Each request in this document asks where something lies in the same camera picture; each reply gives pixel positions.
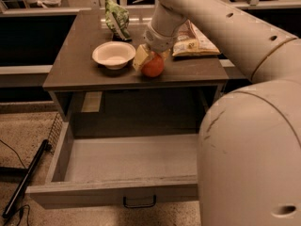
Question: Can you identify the white paper bowl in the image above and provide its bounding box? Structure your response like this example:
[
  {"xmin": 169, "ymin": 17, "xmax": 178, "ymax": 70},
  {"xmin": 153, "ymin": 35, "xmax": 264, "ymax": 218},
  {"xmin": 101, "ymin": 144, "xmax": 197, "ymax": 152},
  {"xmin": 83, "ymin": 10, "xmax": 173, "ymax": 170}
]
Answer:
[{"xmin": 92, "ymin": 41, "xmax": 135, "ymax": 70}]

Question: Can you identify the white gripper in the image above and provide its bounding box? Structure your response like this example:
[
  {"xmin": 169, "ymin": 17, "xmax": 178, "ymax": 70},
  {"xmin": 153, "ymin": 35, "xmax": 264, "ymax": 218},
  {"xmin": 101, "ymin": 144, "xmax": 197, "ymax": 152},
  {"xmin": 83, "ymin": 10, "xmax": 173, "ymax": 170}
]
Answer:
[{"xmin": 133, "ymin": 23, "xmax": 175, "ymax": 72}]

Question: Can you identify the open grey drawer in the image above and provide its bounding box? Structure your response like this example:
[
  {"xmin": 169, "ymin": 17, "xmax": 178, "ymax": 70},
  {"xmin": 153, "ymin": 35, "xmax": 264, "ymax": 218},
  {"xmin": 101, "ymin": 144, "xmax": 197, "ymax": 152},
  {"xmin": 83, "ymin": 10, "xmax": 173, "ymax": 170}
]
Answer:
[{"xmin": 26, "ymin": 113, "xmax": 198, "ymax": 209}]

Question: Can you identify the black drawer handle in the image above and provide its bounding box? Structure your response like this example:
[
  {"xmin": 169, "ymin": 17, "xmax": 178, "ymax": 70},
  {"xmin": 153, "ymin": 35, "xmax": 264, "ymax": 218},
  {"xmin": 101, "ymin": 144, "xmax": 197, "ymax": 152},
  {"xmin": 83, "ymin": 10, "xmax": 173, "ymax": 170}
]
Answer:
[{"xmin": 122, "ymin": 195, "xmax": 157, "ymax": 209}]

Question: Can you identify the red apple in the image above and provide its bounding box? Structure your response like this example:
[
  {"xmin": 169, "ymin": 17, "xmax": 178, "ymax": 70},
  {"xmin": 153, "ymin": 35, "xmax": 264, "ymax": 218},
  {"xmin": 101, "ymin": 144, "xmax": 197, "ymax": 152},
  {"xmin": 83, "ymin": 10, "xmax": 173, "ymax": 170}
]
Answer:
[{"xmin": 141, "ymin": 55, "xmax": 164, "ymax": 77}]

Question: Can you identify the green chip bag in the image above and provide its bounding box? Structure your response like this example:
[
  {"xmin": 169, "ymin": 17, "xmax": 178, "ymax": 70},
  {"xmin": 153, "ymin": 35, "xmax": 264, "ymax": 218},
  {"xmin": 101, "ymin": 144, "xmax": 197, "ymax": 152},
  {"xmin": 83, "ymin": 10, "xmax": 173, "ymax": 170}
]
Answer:
[{"xmin": 105, "ymin": 0, "xmax": 132, "ymax": 41}]

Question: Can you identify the grey cabinet counter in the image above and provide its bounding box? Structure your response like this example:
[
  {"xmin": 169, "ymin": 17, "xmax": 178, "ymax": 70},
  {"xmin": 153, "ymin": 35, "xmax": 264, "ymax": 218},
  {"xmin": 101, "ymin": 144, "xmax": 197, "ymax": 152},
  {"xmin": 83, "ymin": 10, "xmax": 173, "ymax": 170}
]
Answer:
[{"xmin": 43, "ymin": 9, "xmax": 228, "ymax": 118}]

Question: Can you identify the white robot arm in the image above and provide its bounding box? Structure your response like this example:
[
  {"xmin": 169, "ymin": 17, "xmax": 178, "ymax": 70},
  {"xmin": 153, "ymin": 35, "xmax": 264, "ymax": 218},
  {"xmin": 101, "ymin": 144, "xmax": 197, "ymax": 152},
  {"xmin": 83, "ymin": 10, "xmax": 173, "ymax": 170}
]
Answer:
[{"xmin": 144, "ymin": 0, "xmax": 301, "ymax": 226}]

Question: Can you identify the black floor bar left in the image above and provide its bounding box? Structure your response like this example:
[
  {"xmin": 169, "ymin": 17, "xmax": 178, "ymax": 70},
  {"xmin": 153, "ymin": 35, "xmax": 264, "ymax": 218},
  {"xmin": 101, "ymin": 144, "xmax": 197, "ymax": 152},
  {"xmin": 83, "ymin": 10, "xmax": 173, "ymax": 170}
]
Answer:
[{"xmin": 1, "ymin": 139, "xmax": 49, "ymax": 218}]

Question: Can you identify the brown chip bag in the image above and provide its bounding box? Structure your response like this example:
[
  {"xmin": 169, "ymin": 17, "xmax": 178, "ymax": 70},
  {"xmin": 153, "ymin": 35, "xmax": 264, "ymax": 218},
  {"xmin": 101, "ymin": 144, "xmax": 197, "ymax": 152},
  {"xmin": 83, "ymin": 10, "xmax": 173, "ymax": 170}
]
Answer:
[{"xmin": 172, "ymin": 20, "xmax": 220, "ymax": 57}]

